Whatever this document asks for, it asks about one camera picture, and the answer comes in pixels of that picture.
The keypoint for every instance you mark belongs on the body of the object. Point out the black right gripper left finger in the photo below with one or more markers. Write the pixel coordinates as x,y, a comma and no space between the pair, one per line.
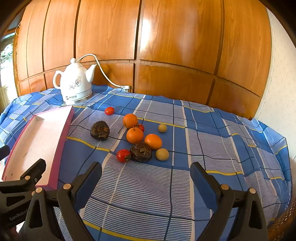
41,222

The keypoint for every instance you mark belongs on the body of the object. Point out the small red tomato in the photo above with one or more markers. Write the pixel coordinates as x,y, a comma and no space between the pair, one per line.
109,111
140,126

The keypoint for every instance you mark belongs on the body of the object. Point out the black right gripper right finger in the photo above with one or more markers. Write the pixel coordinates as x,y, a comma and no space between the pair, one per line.
249,222

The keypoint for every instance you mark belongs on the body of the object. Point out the wooden wardrobe panels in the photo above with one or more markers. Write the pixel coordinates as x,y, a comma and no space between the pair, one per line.
216,53

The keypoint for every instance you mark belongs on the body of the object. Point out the wicker basket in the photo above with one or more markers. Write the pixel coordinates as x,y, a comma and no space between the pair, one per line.
283,228

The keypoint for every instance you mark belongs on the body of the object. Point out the white ceramic electric kettle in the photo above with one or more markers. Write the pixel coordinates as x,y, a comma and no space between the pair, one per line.
75,82

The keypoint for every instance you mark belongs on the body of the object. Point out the white tray with pink rim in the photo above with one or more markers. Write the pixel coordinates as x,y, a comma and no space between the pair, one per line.
43,137

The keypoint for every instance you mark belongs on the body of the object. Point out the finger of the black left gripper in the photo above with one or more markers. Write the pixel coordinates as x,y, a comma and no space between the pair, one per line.
32,172
4,151

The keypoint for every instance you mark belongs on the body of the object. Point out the dark brown passion fruit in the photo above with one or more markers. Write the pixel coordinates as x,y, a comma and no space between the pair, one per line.
100,130
140,152

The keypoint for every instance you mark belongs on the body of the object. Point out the small yellow-green longan fruit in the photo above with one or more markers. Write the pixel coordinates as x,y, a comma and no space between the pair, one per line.
162,128

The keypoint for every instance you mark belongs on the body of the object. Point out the blue plaid tablecloth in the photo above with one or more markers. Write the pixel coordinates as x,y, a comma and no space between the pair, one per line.
157,200

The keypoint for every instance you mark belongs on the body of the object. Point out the orange mandarin with stem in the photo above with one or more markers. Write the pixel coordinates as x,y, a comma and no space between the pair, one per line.
129,120

